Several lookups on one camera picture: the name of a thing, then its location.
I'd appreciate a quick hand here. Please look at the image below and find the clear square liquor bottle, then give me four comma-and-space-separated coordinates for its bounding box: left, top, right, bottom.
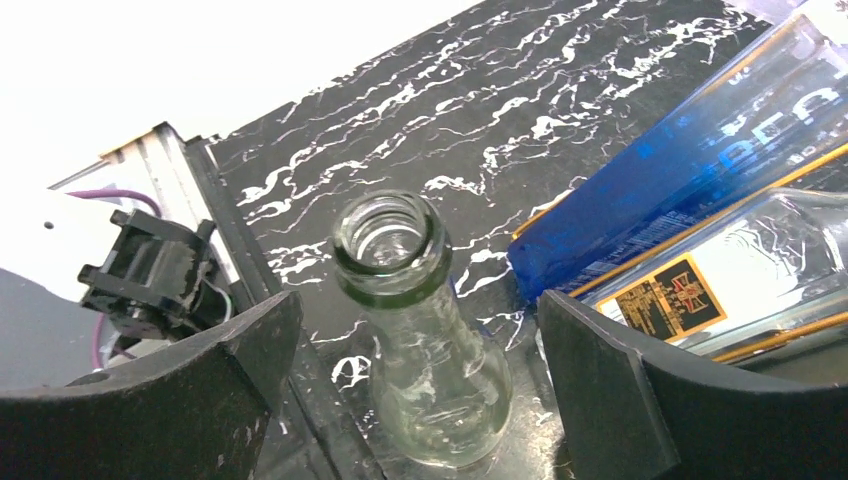
582, 188, 847, 363

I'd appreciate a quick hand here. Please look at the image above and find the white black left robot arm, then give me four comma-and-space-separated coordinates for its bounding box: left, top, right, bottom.
1, 190, 303, 479

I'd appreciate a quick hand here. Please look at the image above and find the blue tall glass bottle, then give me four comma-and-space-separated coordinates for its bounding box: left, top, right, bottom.
508, 2, 847, 301

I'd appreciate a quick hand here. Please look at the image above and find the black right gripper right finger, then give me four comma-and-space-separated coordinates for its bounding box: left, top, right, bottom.
537, 290, 847, 479

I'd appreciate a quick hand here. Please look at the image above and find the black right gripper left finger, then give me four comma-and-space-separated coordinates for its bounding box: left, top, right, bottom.
1, 292, 303, 479

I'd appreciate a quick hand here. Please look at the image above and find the clear tall bottle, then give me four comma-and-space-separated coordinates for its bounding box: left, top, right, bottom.
332, 189, 513, 468

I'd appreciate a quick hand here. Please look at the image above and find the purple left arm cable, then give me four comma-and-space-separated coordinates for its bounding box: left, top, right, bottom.
66, 188, 164, 371

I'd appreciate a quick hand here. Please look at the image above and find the gold wire wine rack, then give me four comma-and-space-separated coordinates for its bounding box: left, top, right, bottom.
510, 13, 848, 366

